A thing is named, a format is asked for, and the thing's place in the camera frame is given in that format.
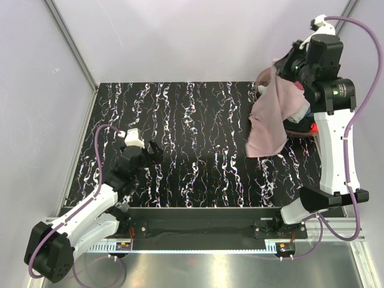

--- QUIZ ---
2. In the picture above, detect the pink tank top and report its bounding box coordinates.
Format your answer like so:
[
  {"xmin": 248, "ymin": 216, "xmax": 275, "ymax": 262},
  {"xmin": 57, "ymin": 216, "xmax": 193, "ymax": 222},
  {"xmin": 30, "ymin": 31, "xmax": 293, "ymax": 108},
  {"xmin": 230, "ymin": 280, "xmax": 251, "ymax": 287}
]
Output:
[{"xmin": 245, "ymin": 65, "xmax": 310, "ymax": 158}]

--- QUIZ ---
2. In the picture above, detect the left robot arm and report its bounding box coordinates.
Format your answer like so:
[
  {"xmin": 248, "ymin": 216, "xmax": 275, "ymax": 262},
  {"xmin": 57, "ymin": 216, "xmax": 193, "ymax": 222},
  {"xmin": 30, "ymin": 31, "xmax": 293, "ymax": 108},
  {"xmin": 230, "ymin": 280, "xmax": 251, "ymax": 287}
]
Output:
[{"xmin": 24, "ymin": 140, "xmax": 163, "ymax": 283}]

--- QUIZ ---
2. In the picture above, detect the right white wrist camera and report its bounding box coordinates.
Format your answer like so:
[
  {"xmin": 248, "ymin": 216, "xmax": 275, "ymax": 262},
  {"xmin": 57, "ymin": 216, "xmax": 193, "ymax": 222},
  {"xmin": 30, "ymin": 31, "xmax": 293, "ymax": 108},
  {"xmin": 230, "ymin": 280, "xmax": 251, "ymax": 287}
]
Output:
[{"xmin": 299, "ymin": 14, "xmax": 336, "ymax": 50}]

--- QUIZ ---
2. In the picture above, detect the maroon garment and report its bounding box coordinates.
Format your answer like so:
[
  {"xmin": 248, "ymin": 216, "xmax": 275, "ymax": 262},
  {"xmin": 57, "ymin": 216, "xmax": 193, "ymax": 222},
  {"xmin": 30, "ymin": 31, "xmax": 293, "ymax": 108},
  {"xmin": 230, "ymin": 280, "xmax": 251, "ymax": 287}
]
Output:
[{"xmin": 293, "ymin": 82, "xmax": 304, "ymax": 91}]

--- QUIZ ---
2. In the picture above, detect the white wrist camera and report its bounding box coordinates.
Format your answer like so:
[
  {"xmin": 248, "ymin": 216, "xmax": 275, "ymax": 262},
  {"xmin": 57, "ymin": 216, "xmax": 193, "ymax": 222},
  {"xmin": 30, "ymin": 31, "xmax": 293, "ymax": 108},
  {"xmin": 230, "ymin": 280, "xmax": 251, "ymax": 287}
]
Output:
[
  {"xmin": 118, "ymin": 128, "xmax": 145, "ymax": 148},
  {"xmin": 299, "ymin": 14, "xmax": 336, "ymax": 50}
]

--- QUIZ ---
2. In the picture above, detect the small electronics board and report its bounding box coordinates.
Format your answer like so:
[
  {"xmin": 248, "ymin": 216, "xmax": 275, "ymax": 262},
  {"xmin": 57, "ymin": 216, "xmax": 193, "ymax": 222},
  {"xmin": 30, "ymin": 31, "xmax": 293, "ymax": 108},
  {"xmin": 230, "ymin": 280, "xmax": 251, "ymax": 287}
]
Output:
[
  {"xmin": 116, "ymin": 242, "xmax": 132, "ymax": 251},
  {"xmin": 277, "ymin": 242, "xmax": 296, "ymax": 257}
]

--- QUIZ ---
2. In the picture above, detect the aluminium frame rail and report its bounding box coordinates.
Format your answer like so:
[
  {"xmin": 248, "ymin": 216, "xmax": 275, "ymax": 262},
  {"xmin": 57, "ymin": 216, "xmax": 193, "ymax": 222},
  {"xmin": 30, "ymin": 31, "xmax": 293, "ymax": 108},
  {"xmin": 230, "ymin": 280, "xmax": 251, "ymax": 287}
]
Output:
[{"xmin": 40, "ymin": 218, "xmax": 367, "ymax": 242}]

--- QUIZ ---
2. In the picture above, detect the aluminium corner post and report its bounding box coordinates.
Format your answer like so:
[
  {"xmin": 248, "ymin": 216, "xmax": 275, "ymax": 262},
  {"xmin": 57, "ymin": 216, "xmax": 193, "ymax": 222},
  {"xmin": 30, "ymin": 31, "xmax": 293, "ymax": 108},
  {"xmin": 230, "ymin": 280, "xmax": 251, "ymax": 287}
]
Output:
[
  {"xmin": 43, "ymin": 0, "xmax": 98, "ymax": 92},
  {"xmin": 335, "ymin": 0, "xmax": 360, "ymax": 35}
]

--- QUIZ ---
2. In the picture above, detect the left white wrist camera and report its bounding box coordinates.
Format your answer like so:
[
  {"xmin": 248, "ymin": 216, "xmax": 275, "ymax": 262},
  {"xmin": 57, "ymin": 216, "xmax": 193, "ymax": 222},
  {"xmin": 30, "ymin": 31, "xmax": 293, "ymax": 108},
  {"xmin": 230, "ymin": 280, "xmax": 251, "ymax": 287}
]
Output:
[{"xmin": 118, "ymin": 128, "xmax": 145, "ymax": 148}]

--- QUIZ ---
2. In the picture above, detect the brown plastic laundry basket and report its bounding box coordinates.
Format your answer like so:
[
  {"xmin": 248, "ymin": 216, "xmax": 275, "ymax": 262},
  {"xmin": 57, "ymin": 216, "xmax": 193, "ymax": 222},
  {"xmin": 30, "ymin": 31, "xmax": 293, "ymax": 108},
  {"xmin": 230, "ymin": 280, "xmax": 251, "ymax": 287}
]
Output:
[{"xmin": 254, "ymin": 68, "xmax": 318, "ymax": 137}]

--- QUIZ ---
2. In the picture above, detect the left small electronics board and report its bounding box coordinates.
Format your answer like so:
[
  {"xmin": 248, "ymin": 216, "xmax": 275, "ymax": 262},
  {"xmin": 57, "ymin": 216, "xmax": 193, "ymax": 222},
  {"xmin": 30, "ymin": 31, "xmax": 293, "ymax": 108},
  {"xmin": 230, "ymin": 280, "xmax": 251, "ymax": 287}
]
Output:
[{"xmin": 116, "ymin": 242, "xmax": 132, "ymax": 251}]

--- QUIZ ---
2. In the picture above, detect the black garment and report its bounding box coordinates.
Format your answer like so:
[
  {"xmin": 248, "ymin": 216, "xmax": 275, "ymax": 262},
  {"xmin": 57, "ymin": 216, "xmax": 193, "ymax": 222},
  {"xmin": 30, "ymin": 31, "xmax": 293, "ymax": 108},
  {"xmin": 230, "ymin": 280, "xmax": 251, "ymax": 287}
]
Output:
[{"xmin": 283, "ymin": 118, "xmax": 316, "ymax": 134}]

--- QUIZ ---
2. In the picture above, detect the left aluminium corner post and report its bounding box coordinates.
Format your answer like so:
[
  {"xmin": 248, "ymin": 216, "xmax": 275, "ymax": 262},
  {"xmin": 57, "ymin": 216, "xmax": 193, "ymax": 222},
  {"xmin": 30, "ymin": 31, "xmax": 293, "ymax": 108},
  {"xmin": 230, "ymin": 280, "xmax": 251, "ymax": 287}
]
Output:
[{"xmin": 43, "ymin": 0, "xmax": 98, "ymax": 92}]

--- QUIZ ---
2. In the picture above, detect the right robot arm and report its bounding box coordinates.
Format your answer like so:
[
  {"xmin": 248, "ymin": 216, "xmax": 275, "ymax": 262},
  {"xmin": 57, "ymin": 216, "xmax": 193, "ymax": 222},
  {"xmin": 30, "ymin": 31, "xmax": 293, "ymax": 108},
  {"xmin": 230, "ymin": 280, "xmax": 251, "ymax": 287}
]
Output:
[{"xmin": 272, "ymin": 34, "xmax": 370, "ymax": 238}]

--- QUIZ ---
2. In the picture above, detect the white garment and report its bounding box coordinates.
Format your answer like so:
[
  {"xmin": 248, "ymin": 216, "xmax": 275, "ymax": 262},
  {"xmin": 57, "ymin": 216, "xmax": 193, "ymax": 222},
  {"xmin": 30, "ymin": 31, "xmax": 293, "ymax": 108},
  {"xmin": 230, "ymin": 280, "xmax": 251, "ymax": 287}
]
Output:
[{"xmin": 257, "ymin": 85, "xmax": 269, "ymax": 95}]

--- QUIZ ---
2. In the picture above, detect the right small electronics board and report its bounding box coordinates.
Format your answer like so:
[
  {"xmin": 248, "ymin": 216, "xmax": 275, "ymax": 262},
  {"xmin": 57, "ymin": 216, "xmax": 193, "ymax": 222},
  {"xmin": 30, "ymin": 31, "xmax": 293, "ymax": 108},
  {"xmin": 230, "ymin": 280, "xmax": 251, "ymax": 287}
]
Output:
[{"xmin": 277, "ymin": 242, "xmax": 296, "ymax": 257}]

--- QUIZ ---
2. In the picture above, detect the right aluminium corner post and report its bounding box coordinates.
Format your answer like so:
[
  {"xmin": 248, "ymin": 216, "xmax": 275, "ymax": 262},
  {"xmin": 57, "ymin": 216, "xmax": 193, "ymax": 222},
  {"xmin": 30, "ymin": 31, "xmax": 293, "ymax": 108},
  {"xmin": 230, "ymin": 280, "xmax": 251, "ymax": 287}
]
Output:
[{"xmin": 335, "ymin": 0, "xmax": 360, "ymax": 35}]

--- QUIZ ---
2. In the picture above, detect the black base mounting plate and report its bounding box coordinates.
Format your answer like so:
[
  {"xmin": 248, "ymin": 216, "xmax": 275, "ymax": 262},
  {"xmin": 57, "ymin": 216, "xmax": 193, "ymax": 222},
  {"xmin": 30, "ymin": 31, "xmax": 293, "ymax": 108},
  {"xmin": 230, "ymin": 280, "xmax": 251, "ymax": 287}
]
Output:
[{"xmin": 109, "ymin": 208, "xmax": 307, "ymax": 239}]

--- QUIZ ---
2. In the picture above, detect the red orange garment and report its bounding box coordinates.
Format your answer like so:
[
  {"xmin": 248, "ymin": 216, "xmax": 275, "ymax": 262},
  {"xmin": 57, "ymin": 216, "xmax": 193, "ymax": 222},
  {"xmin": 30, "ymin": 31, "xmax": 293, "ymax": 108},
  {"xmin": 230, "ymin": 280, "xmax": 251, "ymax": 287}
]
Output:
[{"xmin": 310, "ymin": 123, "xmax": 318, "ymax": 134}]

